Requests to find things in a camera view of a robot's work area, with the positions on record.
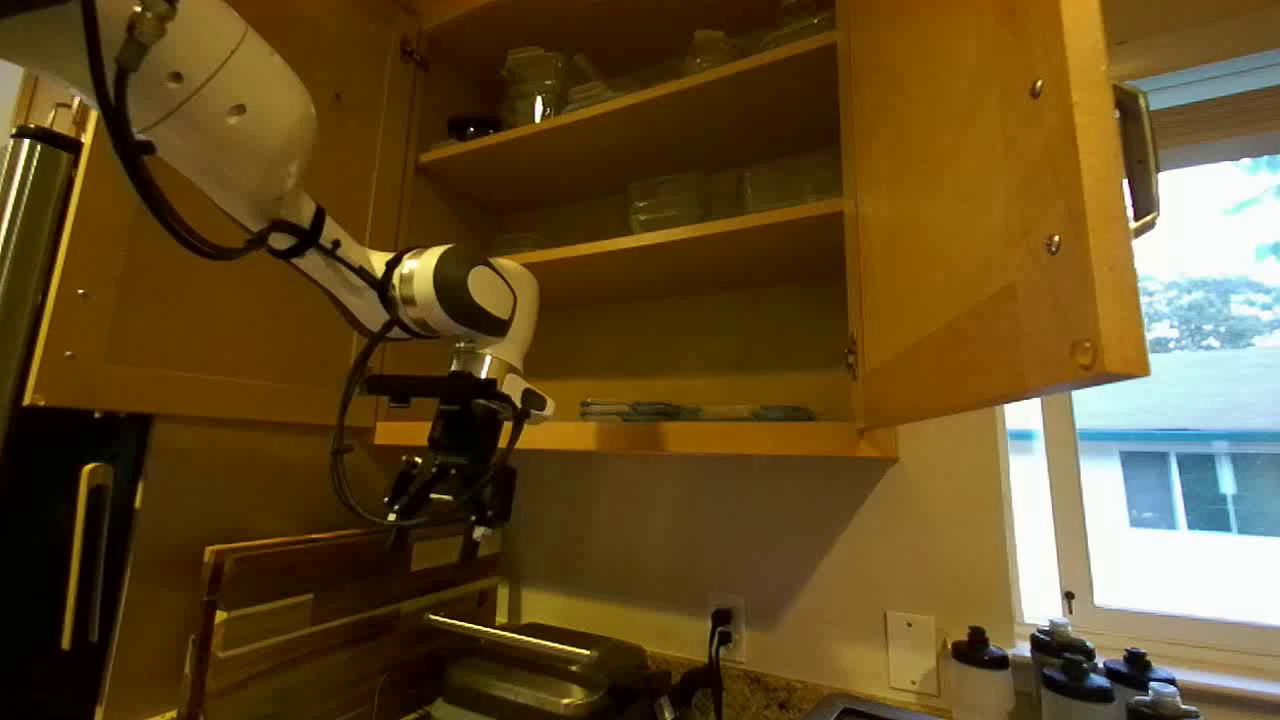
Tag window with white frame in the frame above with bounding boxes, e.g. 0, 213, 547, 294
1002, 54, 1280, 670

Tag black plug in outlet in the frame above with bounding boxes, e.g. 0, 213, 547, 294
708, 610, 743, 659

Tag stacked wooden cutting boards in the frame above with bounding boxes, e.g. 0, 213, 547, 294
177, 527, 504, 720

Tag white bottle black cap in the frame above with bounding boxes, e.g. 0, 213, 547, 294
1104, 647, 1188, 720
1040, 654, 1115, 720
944, 623, 1017, 720

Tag wooden cupboard door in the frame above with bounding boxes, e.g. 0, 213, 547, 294
835, 0, 1146, 429
36, 0, 410, 429

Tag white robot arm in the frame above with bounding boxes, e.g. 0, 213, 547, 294
0, 0, 551, 527

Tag open wooden cupboard shelves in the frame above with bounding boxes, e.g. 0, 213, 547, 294
404, 0, 896, 459

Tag glassware on cupboard shelves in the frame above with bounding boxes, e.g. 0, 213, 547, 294
419, 0, 839, 216

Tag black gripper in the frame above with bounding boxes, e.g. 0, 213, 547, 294
380, 374, 524, 527

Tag white wall outlet plate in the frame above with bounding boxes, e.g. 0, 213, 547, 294
884, 614, 937, 697

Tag stainless steel refrigerator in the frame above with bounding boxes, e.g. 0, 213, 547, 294
0, 63, 147, 720

